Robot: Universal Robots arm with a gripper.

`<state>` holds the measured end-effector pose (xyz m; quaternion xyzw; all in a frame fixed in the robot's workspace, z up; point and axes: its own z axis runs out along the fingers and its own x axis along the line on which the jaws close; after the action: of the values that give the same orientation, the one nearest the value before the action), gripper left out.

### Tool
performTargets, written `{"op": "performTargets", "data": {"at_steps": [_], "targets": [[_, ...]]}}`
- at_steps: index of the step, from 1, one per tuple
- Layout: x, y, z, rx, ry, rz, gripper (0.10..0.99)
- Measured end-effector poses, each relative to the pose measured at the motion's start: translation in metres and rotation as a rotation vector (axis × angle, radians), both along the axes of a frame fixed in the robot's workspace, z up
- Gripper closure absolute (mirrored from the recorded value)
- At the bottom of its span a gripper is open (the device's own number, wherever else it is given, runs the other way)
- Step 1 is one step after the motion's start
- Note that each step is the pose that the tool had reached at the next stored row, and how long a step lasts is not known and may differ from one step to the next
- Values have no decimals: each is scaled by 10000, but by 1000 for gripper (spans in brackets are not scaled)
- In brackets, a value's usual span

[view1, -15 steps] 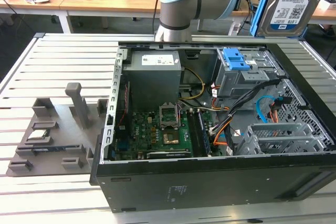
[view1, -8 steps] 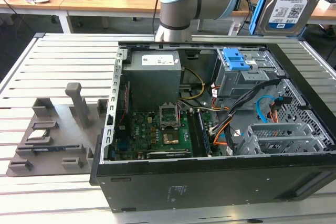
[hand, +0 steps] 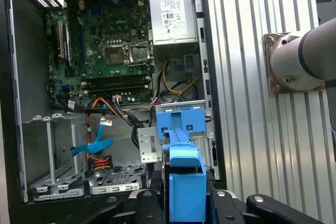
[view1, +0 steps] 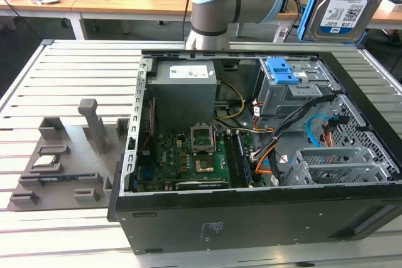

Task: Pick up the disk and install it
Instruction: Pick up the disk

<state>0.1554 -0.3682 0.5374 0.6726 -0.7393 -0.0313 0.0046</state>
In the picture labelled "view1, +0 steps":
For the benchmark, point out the black graphics card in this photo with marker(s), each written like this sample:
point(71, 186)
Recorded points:
point(201, 185)

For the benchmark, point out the installed RAM stick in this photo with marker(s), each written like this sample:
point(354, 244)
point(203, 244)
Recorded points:
point(245, 161)

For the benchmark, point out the green motherboard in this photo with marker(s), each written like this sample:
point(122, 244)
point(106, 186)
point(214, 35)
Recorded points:
point(169, 155)

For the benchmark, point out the grey optical drive cage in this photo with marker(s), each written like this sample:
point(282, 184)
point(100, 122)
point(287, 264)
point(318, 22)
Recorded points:
point(282, 98)

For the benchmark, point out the RAM stick with blue label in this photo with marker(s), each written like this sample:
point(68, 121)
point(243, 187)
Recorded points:
point(59, 179)

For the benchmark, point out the metal disk bay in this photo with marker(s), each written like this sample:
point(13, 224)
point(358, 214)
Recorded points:
point(329, 167)

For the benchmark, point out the silver CPU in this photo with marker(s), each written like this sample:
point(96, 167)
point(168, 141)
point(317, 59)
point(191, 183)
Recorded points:
point(44, 162)

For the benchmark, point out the short wooden desk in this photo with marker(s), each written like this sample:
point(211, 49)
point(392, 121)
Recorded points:
point(63, 5)

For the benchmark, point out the hard disk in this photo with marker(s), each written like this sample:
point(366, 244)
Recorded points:
point(345, 7)

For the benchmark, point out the white power strip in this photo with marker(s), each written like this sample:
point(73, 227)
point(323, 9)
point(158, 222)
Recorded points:
point(280, 34)

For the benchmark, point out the black open PC case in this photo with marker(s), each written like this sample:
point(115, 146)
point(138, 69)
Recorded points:
point(251, 217)

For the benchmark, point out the CPU socket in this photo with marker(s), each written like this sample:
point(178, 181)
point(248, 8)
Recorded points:
point(204, 166)

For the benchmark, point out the long wooden desk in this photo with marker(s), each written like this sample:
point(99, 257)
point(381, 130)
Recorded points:
point(141, 1)

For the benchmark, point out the blue plastic latch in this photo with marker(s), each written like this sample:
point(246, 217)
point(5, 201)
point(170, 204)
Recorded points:
point(279, 71)

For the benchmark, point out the grey parts rack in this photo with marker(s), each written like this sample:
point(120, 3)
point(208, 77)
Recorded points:
point(72, 161)

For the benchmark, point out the thin metal locking lever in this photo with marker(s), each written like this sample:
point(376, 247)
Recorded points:
point(215, 137)

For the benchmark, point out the black case fan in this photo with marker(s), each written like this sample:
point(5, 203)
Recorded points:
point(146, 117)

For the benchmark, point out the grey power supply unit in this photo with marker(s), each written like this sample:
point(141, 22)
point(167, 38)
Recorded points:
point(182, 98)

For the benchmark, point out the small white box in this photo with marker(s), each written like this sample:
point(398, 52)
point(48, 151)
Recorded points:
point(395, 4)

